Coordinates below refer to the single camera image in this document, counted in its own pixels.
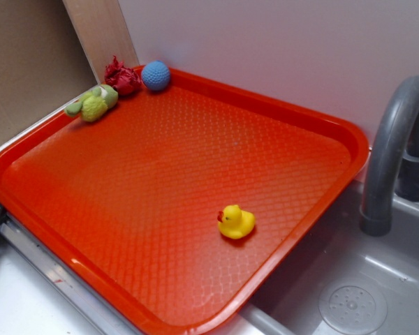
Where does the orange plastic tray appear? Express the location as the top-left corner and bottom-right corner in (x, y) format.
(0, 70), (369, 334)

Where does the light wooden board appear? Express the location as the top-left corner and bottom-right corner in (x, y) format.
(64, 0), (139, 83)

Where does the green plush toy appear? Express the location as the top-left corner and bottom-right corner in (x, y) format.
(64, 84), (119, 123)

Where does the blue crocheted ball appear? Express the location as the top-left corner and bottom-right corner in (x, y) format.
(141, 60), (170, 91)

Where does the red crumpled cloth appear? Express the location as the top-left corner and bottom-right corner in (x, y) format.
(104, 56), (142, 96)

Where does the yellow rubber duck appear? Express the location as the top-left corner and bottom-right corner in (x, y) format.
(217, 204), (256, 239)

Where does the metal rail strip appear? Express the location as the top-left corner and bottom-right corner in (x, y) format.
(0, 216), (140, 334)

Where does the grey plastic sink basin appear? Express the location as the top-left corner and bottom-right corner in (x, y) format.
(240, 183), (419, 334)

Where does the grey toy faucet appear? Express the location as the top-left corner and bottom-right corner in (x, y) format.
(360, 76), (419, 237)

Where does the brown cardboard panel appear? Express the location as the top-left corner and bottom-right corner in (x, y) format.
(0, 1), (96, 146)

